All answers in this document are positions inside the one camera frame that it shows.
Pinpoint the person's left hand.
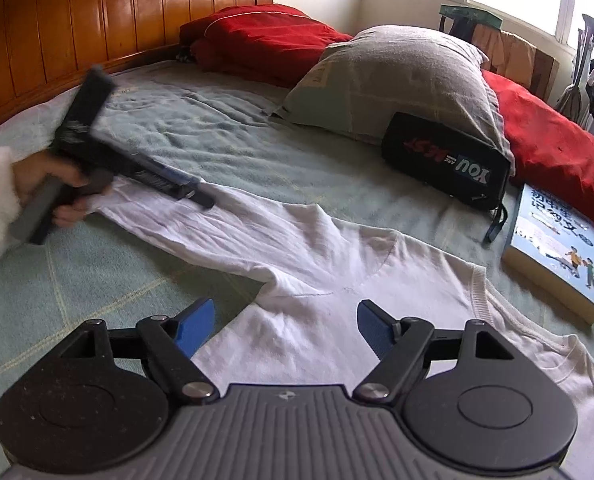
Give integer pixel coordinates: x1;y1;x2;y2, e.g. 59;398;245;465
9;151;112;240

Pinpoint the black zipper pouch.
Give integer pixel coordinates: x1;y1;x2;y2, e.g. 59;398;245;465
380;112;510;245

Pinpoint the wooden headboard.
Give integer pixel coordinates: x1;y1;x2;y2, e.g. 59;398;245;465
0;0;272;125

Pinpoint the paperback book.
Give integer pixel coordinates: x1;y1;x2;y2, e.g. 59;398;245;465
503;184;594;325

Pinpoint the white printed t-shirt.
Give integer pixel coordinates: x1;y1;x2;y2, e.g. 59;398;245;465
93;179;594;479

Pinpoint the red pillow near headboard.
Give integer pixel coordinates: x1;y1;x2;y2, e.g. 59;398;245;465
180;4;352;89

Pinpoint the long red pillow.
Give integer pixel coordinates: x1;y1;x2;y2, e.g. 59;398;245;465
482;70;594;223

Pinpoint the brown cardboard box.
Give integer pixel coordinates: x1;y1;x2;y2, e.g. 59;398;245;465
470;24;559;102

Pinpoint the grey green pillow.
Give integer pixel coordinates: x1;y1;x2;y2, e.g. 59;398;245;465
276;25;514;160

